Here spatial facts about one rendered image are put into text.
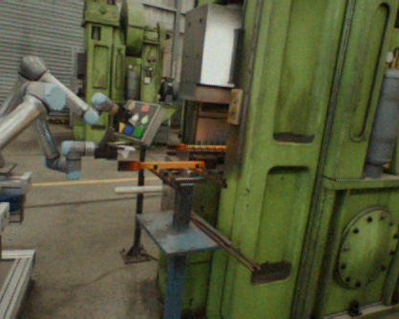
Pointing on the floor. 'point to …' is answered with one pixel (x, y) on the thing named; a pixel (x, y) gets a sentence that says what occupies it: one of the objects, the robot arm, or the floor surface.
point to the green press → (122, 66)
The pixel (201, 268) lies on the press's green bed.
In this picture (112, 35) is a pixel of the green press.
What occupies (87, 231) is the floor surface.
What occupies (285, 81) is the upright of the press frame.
